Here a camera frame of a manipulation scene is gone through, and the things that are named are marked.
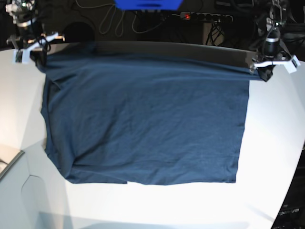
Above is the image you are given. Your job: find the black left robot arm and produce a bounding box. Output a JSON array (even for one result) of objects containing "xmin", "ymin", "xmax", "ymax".
[{"xmin": 250, "ymin": 0, "xmax": 293, "ymax": 72}]

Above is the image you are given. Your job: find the dark navy t-shirt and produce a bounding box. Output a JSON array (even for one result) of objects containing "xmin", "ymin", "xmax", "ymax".
[{"xmin": 41, "ymin": 44, "xmax": 260, "ymax": 185}]

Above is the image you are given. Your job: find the blue plastic bin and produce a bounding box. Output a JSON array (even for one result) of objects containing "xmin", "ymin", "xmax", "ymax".
[{"xmin": 115, "ymin": 0, "xmax": 183, "ymax": 10}]

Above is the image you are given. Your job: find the black power strip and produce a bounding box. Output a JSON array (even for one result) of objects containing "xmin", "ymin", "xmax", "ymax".
[{"xmin": 180, "ymin": 12, "xmax": 234, "ymax": 23}]

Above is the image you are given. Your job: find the black device with label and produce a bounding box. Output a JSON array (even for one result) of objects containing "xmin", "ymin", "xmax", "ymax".
[{"xmin": 271, "ymin": 205, "xmax": 305, "ymax": 229}]

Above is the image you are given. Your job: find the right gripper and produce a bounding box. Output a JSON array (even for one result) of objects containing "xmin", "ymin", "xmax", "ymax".
[{"xmin": 6, "ymin": 26, "xmax": 65, "ymax": 53}]

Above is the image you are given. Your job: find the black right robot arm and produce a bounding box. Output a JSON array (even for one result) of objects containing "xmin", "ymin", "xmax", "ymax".
[{"xmin": 5, "ymin": 0, "xmax": 65, "ymax": 52}]

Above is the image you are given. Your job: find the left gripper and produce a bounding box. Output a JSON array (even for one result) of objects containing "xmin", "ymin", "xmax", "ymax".
[{"xmin": 249, "ymin": 44, "xmax": 292, "ymax": 72}]

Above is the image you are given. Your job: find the grey looped cable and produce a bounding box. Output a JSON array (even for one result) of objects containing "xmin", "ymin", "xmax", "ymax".
[{"xmin": 99, "ymin": 4, "xmax": 167, "ymax": 35}]

